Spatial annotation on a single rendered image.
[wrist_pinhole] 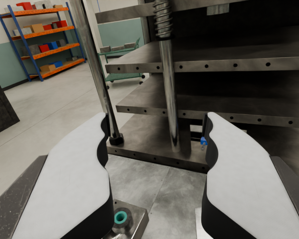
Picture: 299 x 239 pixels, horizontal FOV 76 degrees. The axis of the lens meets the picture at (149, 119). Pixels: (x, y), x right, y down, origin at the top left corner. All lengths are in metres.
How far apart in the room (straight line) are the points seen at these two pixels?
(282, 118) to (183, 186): 0.52
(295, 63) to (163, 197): 0.74
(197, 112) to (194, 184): 0.35
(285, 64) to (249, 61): 0.12
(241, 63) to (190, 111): 0.32
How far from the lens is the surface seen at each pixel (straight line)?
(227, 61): 0.89
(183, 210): 0.86
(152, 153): 1.14
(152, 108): 1.08
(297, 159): 1.19
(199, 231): 0.69
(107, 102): 1.15
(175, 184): 0.95
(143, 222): 0.80
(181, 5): 0.92
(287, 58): 0.89
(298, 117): 1.00
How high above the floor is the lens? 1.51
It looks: 29 degrees down
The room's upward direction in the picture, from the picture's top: 10 degrees counter-clockwise
